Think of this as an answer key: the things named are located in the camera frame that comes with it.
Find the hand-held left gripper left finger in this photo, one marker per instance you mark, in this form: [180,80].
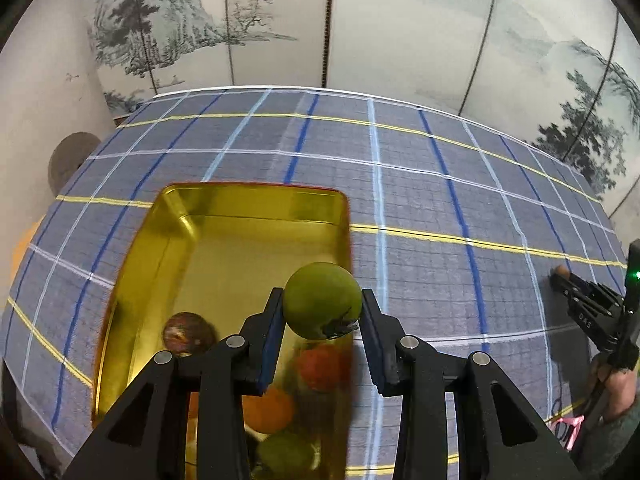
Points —
[272,340]

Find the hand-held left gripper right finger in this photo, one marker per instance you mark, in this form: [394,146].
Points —
[372,345]

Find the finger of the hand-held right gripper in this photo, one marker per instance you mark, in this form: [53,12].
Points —
[575,292]
[597,290]

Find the red tomato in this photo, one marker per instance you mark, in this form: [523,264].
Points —
[322,367]

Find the green tomato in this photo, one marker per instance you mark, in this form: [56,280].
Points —
[320,295]
[287,452]

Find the smooth orange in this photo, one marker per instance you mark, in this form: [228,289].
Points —
[270,410]

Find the dark brown water chestnut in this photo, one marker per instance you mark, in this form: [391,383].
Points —
[182,332]

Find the gold rectangular tin box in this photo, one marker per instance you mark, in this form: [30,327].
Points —
[225,250]

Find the person's right forearm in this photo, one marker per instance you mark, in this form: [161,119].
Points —
[615,445]

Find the person's right hand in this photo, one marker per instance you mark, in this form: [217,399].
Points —
[622,392]

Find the blue plaid tablecloth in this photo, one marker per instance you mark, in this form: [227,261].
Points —
[425,170]

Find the orange round object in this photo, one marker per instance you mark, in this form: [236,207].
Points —
[27,247]

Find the round brown stool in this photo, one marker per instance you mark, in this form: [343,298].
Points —
[72,160]

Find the painted landscape folding screen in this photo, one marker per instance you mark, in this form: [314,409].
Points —
[400,20]

